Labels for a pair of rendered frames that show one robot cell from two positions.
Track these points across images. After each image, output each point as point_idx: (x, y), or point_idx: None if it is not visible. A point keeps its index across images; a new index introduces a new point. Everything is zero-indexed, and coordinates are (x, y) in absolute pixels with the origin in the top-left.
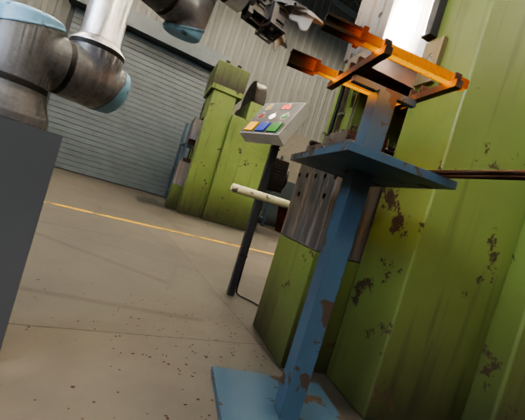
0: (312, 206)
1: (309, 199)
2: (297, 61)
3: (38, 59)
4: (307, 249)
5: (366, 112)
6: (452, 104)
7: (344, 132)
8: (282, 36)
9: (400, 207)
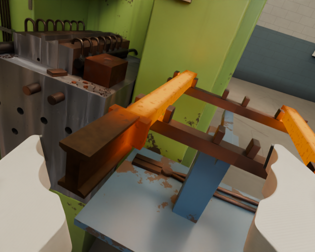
0: (59, 159)
1: (47, 148)
2: (97, 163)
3: None
4: (74, 201)
5: (204, 166)
6: (214, 53)
7: (66, 50)
8: (47, 177)
9: (155, 141)
